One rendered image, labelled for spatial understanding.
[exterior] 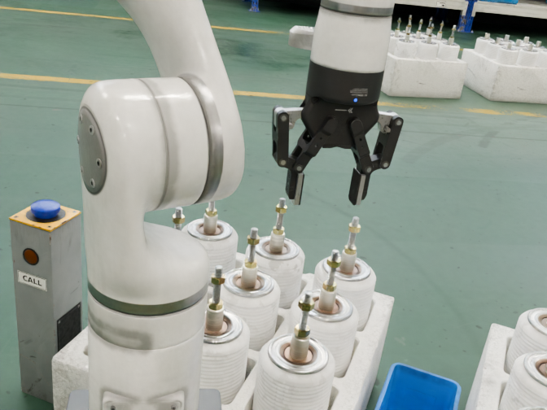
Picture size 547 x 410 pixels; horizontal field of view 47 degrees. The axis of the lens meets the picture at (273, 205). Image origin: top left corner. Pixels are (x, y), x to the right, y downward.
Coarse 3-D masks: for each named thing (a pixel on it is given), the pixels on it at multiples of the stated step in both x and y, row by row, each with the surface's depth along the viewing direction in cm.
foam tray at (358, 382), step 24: (240, 264) 112; (312, 288) 106; (288, 312) 98; (384, 312) 102; (360, 336) 95; (384, 336) 106; (72, 360) 83; (360, 360) 90; (72, 384) 83; (336, 384) 85; (360, 384) 85; (240, 408) 78; (336, 408) 80; (360, 408) 92
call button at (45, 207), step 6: (36, 204) 89; (42, 204) 90; (48, 204) 90; (54, 204) 90; (36, 210) 88; (42, 210) 88; (48, 210) 88; (54, 210) 89; (36, 216) 89; (42, 216) 89; (48, 216) 89; (54, 216) 90
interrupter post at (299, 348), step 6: (294, 336) 76; (294, 342) 77; (300, 342) 76; (306, 342) 76; (294, 348) 77; (300, 348) 76; (306, 348) 77; (294, 354) 77; (300, 354) 77; (306, 354) 77
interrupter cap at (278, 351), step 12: (288, 336) 81; (276, 348) 78; (288, 348) 79; (312, 348) 79; (324, 348) 79; (276, 360) 76; (288, 360) 77; (300, 360) 77; (312, 360) 77; (324, 360) 77; (288, 372) 75; (300, 372) 75; (312, 372) 75
